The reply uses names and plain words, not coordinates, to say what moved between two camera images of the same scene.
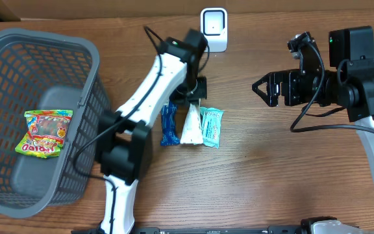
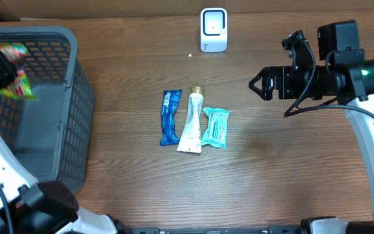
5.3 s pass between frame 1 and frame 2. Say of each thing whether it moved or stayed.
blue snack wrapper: stayed
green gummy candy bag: moved
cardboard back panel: stayed
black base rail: stayed
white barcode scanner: stayed
